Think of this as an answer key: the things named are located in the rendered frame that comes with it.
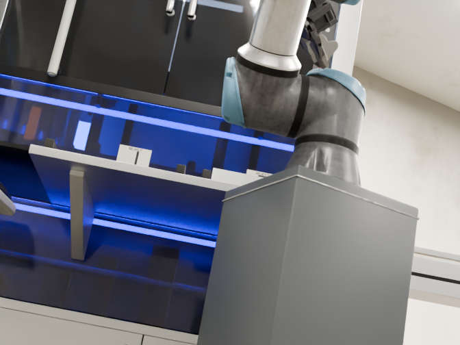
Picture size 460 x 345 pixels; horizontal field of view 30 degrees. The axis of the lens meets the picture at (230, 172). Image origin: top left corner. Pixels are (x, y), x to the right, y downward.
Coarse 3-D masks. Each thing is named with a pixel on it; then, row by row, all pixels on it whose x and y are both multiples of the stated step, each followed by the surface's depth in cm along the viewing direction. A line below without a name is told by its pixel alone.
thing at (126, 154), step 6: (120, 144) 225; (120, 150) 225; (126, 150) 225; (132, 150) 225; (138, 150) 225; (144, 150) 225; (150, 150) 225; (120, 156) 224; (126, 156) 224; (132, 156) 225; (138, 156) 225; (144, 156) 225; (150, 156) 225; (126, 162) 224; (132, 162) 224; (138, 162) 224; (144, 162) 224
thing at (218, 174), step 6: (216, 168) 186; (216, 174) 186; (222, 174) 186; (228, 174) 186; (234, 174) 186; (240, 174) 186; (246, 174) 186; (216, 180) 185; (222, 180) 186; (228, 180) 186; (234, 180) 186; (240, 180) 186; (246, 180) 186; (252, 180) 186
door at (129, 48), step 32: (32, 0) 237; (64, 0) 238; (96, 0) 238; (128, 0) 239; (160, 0) 240; (32, 32) 234; (96, 32) 236; (128, 32) 236; (160, 32) 237; (32, 64) 231; (64, 64) 232; (96, 64) 233; (128, 64) 233; (160, 64) 234
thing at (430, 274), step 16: (416, 256) 243; (432, 256) 237; (448, 256) 237; (416, 272) 232; (432, 272) 233; (448, 272) 233; (416, 288) 231; (432, 288) 231; (448, 288) 232; (448, 304) 241
